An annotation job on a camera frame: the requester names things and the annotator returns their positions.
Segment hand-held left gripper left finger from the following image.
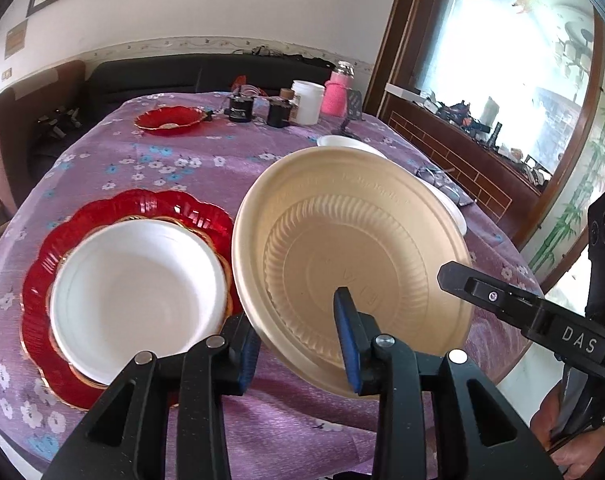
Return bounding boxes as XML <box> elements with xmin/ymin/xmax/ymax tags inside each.
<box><xmin>42</xmin><ymin>312</ymin><xmax>262</xmax><ymax>480</ymax></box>

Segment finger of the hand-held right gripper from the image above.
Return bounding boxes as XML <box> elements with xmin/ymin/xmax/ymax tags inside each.
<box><xmin>437</xmin><ymin>261</ymin><xmax>550</xmax><ymax>337</ymax></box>

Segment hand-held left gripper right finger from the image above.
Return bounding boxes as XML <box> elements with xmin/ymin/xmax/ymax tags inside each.
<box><xmin>332</xmin><ymin>286</ymin><xmax>565</xmax><ymax>480</ymax></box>

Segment beige disposable plate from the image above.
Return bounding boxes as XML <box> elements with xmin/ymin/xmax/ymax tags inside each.
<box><xmin>231</xmin><ymin>146</ymin><xmax>475</xmax><ymax>401</ymax></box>

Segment white disposable bowl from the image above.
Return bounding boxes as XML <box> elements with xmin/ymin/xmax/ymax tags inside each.
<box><xmin>316</xmin><ymin>134</ymin><xmax>388</xmax><ymax>161</ymax></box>
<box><xmin>49</xmin><ymin>220</ymin><xmax>233</xmax><ymax>386</ymax></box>

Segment large red scalloped plate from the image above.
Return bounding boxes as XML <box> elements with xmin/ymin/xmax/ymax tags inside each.
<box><xmin>20</xmin><ymin>187</ymin><xmax>243</xmax><ymax>411</ymax></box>

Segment person's right hand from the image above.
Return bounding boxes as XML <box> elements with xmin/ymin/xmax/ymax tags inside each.
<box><xmin>529</xmin><ymin>389</ymin><xmax>605</xmax><ymax>477</ymax></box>

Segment purple framed eyeglasses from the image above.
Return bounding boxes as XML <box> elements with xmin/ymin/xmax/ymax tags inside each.
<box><xmin>415</xmin><ymin>166</ymin><xmax>475</xmax><ymax>207</ymax></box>

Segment dark assorted clutter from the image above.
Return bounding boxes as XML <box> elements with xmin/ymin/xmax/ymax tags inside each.
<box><xmin>425</xmin><ymin>91</ymin><xmax>553</xmax><ymax>186</ymax></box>

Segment purple floral tablecloth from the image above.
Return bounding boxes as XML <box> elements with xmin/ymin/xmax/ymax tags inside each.
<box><xmin>0</xmin><ymin>91</ymin><xmax>545</xmax><ymax>480</ymax></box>

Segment white flat box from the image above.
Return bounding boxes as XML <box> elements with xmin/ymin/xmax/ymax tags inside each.
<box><xmin>385</xmin><ymin>82</ymin><xmax>424</xmax><ymax>107</ymax></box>

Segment black phone stand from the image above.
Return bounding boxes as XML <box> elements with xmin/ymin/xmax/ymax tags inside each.
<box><xmin>339</xmin><ymin>89</ymin><xmax>365</xmax><ymax>138</ymax></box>

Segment black round jar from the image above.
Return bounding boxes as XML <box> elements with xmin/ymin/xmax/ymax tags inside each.
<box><xmin>267</xmin><ymin>97</ymin><xmax>292</xmax><ymax>128</ymax></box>

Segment white plastic jar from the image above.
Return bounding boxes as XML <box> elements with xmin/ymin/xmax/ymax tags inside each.
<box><xmin>291</xmin><ymin>80</ymin><xmax>325</xmax><ymax>126</ymax></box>

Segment pink sleeved steel bottle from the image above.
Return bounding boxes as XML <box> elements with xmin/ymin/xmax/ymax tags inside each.
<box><xmin>322</xmin><ymin>60</ymin><xmax>355</xmax><ymax>117</ymax></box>

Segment black labelled jar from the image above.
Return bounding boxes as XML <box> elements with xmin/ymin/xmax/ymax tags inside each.
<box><xmin>228</xmin><ymin>94</ymin><xmax>256</xmax><ymax>123</ymax></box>

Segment small red glass dish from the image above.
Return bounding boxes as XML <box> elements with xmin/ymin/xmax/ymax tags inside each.
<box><xmin>134</xmin><ymin>106</ymin><xmax>206</xmax><ymax>137</ymax></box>

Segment black sofa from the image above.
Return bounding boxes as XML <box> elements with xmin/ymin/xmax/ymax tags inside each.
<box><xmin>85</xmin><ymin>52</ymin><xmax>333</xmax><ymax>111</ymax></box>

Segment brownish pink chair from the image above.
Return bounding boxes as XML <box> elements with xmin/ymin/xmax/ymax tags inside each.
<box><xmin>0</xmin><ymin>60</ymin><xmax>86</xmax><ymax>216</ymax></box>

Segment green bamboo wall sticker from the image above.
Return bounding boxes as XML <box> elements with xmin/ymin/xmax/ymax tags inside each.
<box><xmin>527</xmin><ymin>85</ymin><xmax>605</xmax><ymax>281</ymax></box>

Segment brown wooden window frame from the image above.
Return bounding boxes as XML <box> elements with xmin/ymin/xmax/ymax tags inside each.
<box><xmin>365</xmin><ymin>0</ymin><xmax>605</xmax><ymax>291</ymax></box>

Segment brown wall plaque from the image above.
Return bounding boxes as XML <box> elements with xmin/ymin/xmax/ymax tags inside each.
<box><xmin>5</xmin><ymin>20</ymin><xmax>28</xmax><ymax>58</ymax></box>

